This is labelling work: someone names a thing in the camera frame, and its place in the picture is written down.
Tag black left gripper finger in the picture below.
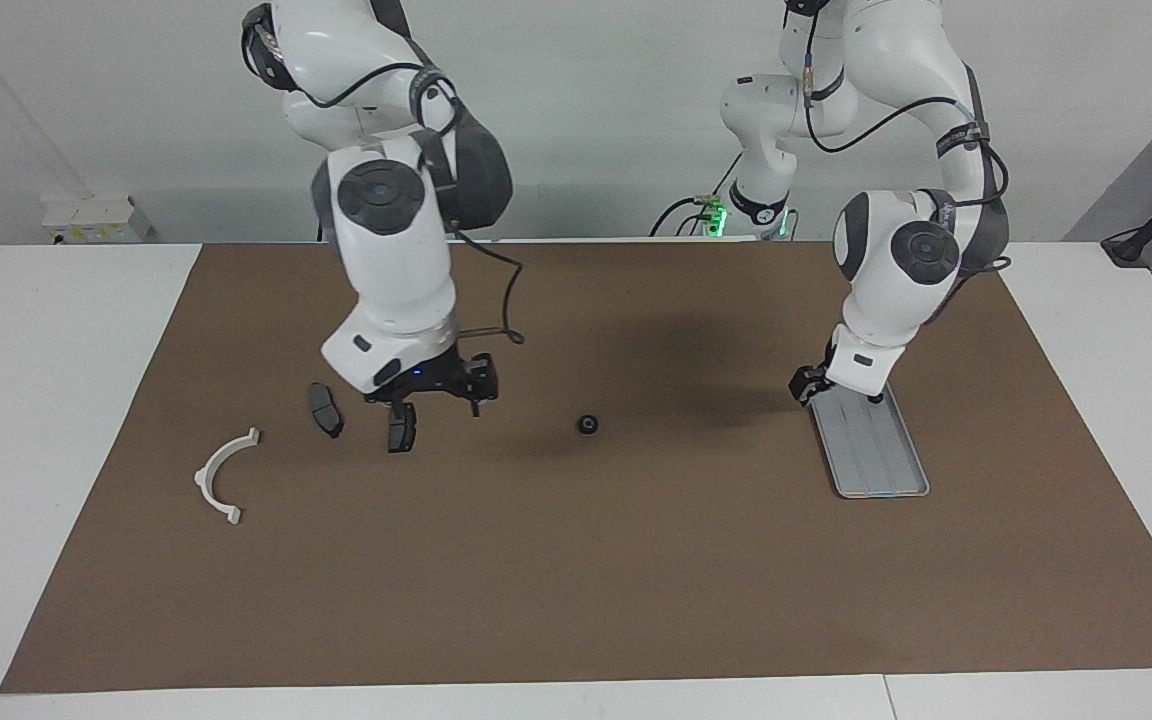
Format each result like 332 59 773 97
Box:
789 364 829 406

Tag silver metal tray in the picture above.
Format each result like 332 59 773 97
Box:
802 368 931 499

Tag rectangular dark grey brake pad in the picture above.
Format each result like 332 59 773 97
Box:
386 402 419 455

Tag elongated dark grey brake pad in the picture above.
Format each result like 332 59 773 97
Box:
307 382 345 440

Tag brown table mat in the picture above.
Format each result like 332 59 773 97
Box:
0 240 1152 694

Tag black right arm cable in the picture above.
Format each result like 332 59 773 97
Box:
261 20 527 346

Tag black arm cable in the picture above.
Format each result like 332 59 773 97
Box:
261 20 527 346
801 0 1013 276

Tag white half ring clamp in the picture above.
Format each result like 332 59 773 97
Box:
194 427 262 526

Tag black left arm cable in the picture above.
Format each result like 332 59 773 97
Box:
801 0 1013 276

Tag black base cable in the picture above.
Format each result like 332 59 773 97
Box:
649 150 742 241

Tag white wall socket box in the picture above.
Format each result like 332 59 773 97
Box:
41 195 152 244

